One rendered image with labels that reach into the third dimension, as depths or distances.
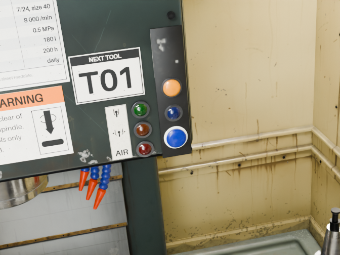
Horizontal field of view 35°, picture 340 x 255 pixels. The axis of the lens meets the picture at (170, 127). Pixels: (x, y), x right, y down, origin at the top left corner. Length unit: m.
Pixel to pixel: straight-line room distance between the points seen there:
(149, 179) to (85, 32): 0.94
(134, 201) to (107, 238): 0.14
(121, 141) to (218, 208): 1.41
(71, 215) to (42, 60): 0.92
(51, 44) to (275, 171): 1.55
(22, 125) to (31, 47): 0.11
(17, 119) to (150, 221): 0.98
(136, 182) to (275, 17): 0.76
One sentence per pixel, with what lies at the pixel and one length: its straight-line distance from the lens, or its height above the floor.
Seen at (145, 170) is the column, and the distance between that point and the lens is 1.60.
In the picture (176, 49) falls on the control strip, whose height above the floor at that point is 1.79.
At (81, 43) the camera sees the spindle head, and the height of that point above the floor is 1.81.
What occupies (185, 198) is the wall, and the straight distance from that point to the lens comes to 2.10.
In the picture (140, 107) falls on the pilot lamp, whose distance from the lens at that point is 0.77.
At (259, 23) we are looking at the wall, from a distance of 1.91.
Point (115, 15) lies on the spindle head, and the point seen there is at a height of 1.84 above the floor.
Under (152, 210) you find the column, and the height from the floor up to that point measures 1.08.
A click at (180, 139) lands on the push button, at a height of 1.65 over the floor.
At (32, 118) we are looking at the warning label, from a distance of 0.77.
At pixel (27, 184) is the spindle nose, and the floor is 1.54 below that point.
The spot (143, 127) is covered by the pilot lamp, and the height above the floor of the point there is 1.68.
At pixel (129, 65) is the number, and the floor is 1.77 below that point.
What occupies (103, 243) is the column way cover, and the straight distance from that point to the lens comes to 1.67.
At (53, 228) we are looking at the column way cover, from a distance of 1.63.
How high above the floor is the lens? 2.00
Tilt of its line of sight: 25 degrees down
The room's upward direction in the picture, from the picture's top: 5 degrees counter-clockwise
